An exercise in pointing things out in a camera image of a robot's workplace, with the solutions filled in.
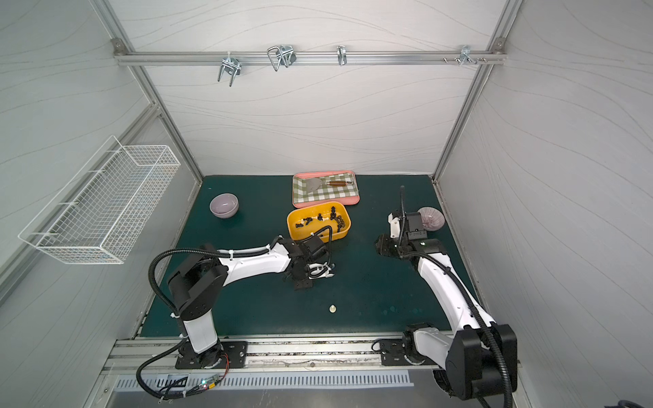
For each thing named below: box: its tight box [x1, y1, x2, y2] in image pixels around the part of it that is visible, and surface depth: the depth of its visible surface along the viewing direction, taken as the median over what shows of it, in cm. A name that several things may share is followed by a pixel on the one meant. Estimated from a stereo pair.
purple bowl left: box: [209, 192, 239, 219], surface depth 106 cm
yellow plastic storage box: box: [286, 201, 353, 241], surface depth 106 cm
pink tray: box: [292, 170, 361, 209], surface depth 117 cm
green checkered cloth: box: [293, 172, 360, 204], surface depth 117 cm
